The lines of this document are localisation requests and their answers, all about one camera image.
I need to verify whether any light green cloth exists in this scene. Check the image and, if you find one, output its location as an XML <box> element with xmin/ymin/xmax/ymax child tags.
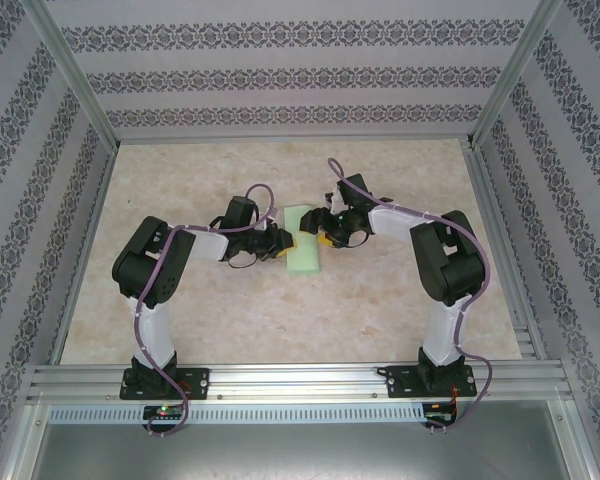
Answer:
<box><xmin>281</xmin><ymin>203</ymin><xmax>322</xmax><ymax>276</ymax></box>

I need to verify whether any grey sheet metal tray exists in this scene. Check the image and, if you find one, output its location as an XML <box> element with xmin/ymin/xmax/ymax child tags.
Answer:
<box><xmin>9</xmin><ymin>399</ymin><xmax>600</xmax><ymax>480</ymax></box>

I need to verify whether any circuit board with green light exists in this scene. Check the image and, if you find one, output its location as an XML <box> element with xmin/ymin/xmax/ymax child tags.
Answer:
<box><xmin>143</xmin><ymin>404</ymin><xmax>186</xmax><ymax>421</ymax></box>

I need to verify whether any small circuit board with pins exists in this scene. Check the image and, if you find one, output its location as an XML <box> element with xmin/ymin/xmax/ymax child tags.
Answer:
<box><xmin>424</xmin><ymin>402</ymin><xmax>456</xmax><ymax>424</ymax></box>

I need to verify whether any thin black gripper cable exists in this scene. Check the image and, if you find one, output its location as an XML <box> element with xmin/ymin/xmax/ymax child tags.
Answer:
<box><xmin>226</xmin><ymin>252</ymin><xmax>270</xmax><ymax>274</ymax></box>
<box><xmin>329</xmin><ymin>227</ymin><xmax>376</xmax><ymax>251</ymax></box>

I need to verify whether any rear aluminium table edge rail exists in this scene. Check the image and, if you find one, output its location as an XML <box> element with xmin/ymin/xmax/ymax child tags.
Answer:
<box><xmin>112</xmin><ymin>130</ymin><xmax>476</xmax><ymax>146</ymax></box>

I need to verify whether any aluminium table edge rail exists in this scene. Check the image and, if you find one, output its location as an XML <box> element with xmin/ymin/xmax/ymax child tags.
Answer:
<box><xmin>112</xmin><ymin>130</ymin><xmax>476</xmax><ymax>146</ymax></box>
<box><xmin>462</xmin><ymin>139</ymin><xmax>551</xmax><ymax>364</ymax></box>
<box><xmin>49</xmin><ymin>143</ymin><xmax>121</xmax><ymax>365</ymax></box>

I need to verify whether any aluminium mounting rail beam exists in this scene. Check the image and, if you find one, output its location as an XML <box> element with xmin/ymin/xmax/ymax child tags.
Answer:
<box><xmin>27</xmin><ymin>363</ymin><xmax>574</xmax><ymax>404</ymax></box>

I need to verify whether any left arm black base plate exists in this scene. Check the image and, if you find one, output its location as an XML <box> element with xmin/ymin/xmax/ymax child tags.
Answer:
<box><xmin>119</xmin><ymin>367</ymin><xmax>211</xmax><ymax>401</ymax></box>

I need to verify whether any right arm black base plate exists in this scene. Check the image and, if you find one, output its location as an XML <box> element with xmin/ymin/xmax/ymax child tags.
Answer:
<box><xmin>385</xmin><ymin>364</ymin><xmax>480</xmax><ymax>400</ymax></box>

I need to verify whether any right aluminium table edge rail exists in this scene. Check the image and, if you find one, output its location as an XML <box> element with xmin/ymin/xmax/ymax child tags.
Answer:
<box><xmin>462</xmin><ymin>139</ymin><xmax>551</xmax><ymax>364</ymax></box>

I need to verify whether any slotted grey cable duct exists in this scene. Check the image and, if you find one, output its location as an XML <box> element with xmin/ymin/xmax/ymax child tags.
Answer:
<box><xmin>47</xmin><ymin>403</ymin><xmax>426</xmax><ymax>424</ymax></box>

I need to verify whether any left aluminium table edge rail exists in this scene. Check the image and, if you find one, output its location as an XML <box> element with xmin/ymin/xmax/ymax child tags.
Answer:
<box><xmin>49</xmin><ymin>143</ymin><xmax>121</xmax><ymax>365</ymax></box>

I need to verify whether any right aluminium frame post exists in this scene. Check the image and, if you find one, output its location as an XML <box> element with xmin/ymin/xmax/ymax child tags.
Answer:
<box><xmin>467</xmin><ymin>0</ymin><xmax>566</xmax><ymax>147</ymax></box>

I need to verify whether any aluminium frame post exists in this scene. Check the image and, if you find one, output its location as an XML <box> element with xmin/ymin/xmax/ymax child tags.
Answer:
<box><xmin>22</xmin><ymin>0</ymin><xmax>121</xmax><ymax>151</ymax></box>
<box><xmin>467</xmin><ymin>0</ymin><xmax>566</xmax><ymax>147</ymax></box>

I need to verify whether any left aluminium frame post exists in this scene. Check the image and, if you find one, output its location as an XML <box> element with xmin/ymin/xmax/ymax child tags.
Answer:
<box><xmin>22</xmin><ymin>0</ymin><xmax>121</xmax><ymax>151</ymax></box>

